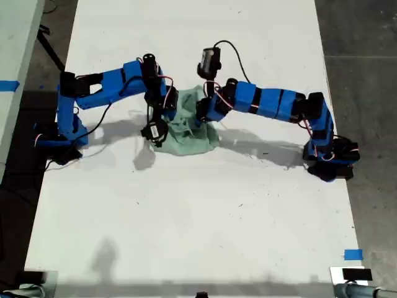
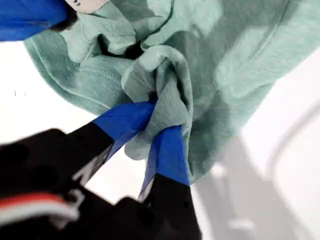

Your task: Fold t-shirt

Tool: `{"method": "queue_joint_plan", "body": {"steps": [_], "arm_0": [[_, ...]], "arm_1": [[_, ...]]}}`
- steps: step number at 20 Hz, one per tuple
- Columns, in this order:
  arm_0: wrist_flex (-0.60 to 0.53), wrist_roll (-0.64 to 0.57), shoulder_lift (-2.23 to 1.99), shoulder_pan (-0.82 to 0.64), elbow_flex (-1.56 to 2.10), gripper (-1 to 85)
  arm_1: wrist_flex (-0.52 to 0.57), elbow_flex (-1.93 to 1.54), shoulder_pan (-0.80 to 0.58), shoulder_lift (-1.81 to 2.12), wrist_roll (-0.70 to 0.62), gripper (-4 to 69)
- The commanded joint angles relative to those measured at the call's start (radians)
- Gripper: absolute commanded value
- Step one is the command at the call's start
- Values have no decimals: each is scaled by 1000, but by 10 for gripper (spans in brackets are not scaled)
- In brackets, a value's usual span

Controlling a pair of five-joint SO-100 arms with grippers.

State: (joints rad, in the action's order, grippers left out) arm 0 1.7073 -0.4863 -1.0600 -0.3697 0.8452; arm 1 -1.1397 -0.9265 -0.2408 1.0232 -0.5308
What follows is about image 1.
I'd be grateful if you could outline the long blue tape strip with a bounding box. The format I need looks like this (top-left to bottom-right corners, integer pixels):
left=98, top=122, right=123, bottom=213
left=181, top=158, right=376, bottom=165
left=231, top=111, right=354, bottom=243
left=0, top=80, right=21, bottom=92

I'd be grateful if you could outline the grey-green clamp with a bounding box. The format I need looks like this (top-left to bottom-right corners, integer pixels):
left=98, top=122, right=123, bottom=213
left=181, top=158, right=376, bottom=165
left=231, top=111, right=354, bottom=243
left=0, top=284, right=47, bottom=298
left=334, top=281, right=397, bottom=298

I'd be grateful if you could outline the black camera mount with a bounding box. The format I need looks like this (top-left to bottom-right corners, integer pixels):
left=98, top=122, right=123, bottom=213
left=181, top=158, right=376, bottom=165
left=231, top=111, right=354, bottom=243
left=148, top=107, right=171, bottom=148

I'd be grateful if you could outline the black camera stalk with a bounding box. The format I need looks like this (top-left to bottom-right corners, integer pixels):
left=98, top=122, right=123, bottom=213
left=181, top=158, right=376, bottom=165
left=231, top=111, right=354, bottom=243
left=203, top=76, right=218, bottom=97

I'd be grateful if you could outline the pale side table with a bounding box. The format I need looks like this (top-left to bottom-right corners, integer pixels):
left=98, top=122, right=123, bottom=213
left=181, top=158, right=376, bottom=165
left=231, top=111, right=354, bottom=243
left=0, top=0, right=46, bottom=184

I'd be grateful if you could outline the short blue tape strip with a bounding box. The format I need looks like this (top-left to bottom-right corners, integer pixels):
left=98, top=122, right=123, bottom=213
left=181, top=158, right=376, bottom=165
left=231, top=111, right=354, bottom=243
left=344, top=248, right=364, bottom=261

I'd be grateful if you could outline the flat black box on plate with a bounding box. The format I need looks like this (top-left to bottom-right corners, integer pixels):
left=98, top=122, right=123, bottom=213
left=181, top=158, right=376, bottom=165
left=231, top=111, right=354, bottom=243
left=342, top=268, right=373, bottom=281

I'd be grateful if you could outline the black stand leg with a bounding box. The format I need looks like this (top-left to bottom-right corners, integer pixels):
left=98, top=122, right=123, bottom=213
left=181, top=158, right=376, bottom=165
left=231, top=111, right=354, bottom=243
left=36, top=25, right=66, bottom=73

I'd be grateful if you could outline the pale green t-shirt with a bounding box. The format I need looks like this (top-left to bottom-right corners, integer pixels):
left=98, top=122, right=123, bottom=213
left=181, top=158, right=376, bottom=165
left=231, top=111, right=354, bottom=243
left=153, top=86, right=221, bottom=156

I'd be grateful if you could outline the black camera box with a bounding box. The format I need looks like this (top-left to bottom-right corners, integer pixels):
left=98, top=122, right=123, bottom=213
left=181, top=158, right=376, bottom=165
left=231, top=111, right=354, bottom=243
left=140, top=123, right=163, bottom=143
left=196, top=47, right=223, bottom=79

